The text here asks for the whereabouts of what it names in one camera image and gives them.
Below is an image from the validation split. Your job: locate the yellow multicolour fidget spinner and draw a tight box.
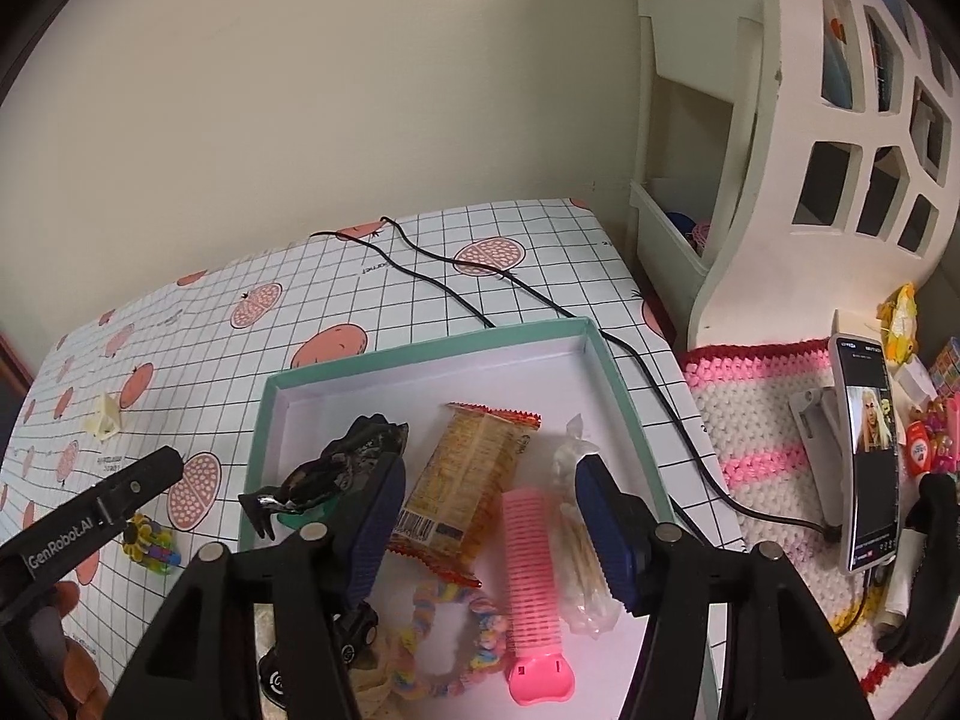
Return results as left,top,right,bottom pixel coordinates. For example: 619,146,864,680
122,514,182,575

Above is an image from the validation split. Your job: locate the cream small hair clip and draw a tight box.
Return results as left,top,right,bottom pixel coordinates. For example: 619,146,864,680
83,394,122,442

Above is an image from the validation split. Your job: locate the black toy car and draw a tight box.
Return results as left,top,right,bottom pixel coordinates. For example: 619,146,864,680
254,601,379,718

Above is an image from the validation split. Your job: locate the cream lace scrunchie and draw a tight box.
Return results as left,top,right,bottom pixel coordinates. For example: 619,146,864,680
350,628,415,720

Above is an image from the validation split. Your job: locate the green translucent toy figure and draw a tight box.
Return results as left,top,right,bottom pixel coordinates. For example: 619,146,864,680
278,504,331,532

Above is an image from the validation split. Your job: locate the cotton swabs plastic bag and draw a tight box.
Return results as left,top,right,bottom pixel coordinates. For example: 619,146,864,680
550,415,622,639

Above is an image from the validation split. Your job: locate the pink hair roller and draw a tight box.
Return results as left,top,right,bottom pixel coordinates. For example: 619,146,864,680
501,488,576,707

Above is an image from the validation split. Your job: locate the black claw hair clip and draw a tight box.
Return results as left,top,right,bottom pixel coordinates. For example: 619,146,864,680
239,415,409,541

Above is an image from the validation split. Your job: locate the rainbow pastel scrunchie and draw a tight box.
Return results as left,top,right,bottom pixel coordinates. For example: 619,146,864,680
391,580,511,702

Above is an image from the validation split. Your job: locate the orange snack bar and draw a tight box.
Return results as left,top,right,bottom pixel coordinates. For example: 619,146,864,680
387,403,542,589

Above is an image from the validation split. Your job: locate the person's left hand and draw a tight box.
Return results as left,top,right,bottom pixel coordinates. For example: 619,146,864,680
44,578,111,720

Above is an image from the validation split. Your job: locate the pomegranate grid tablecloth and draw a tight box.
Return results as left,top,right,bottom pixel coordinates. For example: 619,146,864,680
0,196,746,720

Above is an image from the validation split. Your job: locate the white phone stand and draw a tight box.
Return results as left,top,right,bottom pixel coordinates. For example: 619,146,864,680
789,387,846,528

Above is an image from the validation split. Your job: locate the red white small bottle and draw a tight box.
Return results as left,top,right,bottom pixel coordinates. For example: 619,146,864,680
905,421,935,478

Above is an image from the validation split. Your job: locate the pink white crochet blanket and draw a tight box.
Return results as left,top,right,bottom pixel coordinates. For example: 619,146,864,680
682,340,929,718

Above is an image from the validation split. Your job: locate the smartphone on stand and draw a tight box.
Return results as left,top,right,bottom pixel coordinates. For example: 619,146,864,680
828,333,900,574

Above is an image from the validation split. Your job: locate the yellow snack packet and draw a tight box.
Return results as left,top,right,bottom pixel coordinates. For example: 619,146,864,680
877,283,918,366

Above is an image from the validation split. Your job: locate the teal shallow box tray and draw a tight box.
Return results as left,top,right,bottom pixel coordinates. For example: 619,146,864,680
244,320,670,718

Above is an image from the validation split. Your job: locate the white cutout headboard shelf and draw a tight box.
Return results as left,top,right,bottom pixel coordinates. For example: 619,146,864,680
631,0,958,348

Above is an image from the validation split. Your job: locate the phone charging cable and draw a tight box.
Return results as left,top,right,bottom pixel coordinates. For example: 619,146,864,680
831,567,887,636

